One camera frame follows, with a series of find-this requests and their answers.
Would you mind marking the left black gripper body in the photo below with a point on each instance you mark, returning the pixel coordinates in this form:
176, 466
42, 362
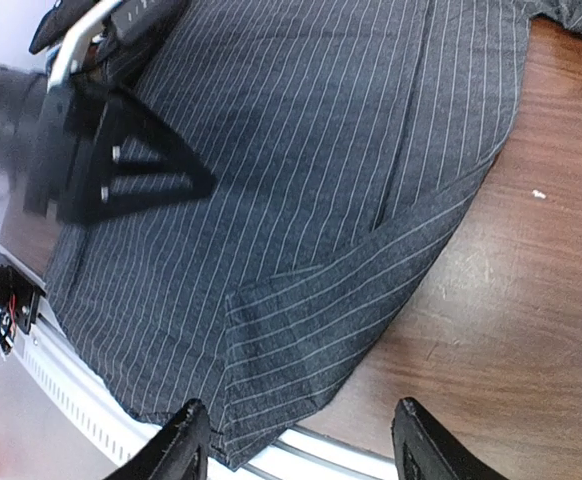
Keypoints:
63, 163

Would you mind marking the black pinstriped long sleeve shirt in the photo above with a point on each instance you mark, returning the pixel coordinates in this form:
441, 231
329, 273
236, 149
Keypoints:
348, 139

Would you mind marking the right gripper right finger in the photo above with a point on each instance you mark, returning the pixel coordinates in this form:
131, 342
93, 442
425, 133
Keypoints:
425, 449

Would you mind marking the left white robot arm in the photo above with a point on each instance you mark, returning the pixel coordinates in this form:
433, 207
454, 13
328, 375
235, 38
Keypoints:
71, 28

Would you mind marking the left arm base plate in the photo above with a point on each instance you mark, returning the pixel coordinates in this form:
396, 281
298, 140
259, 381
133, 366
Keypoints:
20, 297

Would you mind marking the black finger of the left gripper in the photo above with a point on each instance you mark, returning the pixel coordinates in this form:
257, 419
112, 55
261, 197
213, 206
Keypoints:
124, 117

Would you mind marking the aluminium front rail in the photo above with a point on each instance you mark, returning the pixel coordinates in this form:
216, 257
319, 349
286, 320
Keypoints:
85, 401

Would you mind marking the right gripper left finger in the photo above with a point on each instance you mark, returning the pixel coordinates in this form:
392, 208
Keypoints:
179, 451

